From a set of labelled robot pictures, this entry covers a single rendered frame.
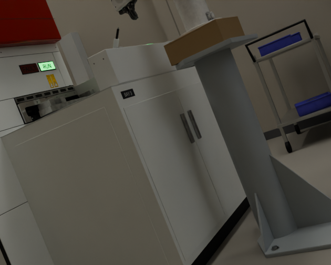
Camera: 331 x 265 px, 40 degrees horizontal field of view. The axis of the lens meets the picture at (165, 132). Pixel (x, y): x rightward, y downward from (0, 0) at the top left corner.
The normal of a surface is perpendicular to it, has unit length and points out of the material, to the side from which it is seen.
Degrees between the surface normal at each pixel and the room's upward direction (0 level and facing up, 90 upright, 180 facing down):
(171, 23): 90
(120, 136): 90
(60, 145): 90
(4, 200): 90
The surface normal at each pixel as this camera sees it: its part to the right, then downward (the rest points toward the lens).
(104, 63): -0.43, 0.22
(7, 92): 0.82, -0.30
